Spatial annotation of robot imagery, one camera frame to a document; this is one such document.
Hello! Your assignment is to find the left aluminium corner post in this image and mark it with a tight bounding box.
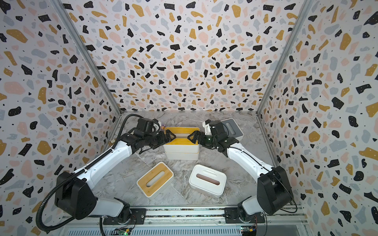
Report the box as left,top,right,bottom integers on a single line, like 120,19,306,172
50,1,122,116

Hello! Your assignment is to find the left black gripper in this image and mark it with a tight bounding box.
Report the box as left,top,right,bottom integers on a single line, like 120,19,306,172
144,129,177,149

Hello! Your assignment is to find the left black corrugated cable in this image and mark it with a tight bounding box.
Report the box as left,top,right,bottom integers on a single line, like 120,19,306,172
35,113,145,232

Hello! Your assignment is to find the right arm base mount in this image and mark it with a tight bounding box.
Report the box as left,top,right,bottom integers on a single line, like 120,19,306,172
223,207,265,224

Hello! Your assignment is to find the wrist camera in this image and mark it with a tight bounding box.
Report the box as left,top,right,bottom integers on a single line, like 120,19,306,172
202,120,212,135
147,119,160,134

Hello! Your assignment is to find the aluminium corner post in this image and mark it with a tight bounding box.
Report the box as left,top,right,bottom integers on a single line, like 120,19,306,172
50,1,122,116
257,0,314,118

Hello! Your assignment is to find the right aluminium corner post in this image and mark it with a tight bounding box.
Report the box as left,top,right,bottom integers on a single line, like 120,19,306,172
257,0,314,118

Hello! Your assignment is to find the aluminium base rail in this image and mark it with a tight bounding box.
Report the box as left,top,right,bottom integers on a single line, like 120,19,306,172
57,205,312,236

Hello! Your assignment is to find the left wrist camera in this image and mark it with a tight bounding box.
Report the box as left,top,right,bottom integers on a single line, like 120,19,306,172
147,119,160,134

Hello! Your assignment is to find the grey lid tissue box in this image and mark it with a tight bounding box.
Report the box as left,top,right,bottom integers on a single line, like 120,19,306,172
221,119,244,141

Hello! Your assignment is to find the right green circuit board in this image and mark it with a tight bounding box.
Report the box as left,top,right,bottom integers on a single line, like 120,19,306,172
241,226,257,236

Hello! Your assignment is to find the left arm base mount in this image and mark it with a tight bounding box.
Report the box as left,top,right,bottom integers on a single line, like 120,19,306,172
103,208,147,226

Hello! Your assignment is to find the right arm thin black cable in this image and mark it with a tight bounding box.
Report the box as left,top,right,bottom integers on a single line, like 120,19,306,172
230,146,298,213

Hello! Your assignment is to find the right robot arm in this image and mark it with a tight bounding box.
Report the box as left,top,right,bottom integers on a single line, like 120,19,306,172
187,119,294,222

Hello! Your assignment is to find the yellow lid tissue box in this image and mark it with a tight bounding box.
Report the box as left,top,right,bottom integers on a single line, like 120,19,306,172
163,127,200,153
165,152,199,161
137,162,174,199

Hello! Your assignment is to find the green circuit board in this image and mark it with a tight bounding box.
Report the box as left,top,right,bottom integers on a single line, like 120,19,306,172
241,226,257,236
111,228,132,236

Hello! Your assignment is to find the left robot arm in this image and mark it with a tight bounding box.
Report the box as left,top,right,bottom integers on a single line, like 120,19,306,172
55,117,176,224

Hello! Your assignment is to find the left green circuit board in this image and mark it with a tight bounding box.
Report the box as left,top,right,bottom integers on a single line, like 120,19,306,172
111,228,132,236

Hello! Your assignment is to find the white pink tissue box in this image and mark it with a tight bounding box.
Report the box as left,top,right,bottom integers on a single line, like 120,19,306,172
189,164,227,198

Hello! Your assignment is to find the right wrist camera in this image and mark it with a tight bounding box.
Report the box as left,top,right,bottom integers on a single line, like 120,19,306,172
202,120,212,135

